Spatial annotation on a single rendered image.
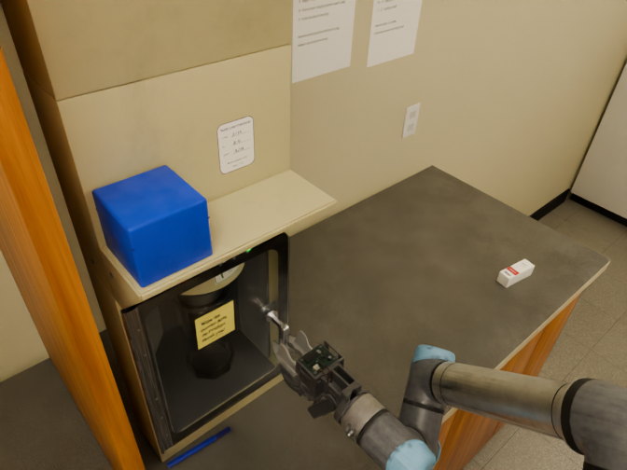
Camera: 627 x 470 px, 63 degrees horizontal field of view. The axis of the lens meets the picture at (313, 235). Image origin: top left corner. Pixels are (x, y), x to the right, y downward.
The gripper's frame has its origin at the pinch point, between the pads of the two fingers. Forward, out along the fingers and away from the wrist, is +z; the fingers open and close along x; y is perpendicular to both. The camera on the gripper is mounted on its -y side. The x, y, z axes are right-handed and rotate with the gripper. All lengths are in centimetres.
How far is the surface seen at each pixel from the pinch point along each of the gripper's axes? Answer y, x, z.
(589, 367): -120, -157, -31
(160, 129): 51, 14, 5
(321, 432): -20.5, -1.5, -10.8
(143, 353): 15.1, 24.7, 3.6
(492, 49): 13, -138, 47
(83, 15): 65, 20, 5
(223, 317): 12.7, 9.9, 3.5
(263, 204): 36.7, 3.1, -1.0
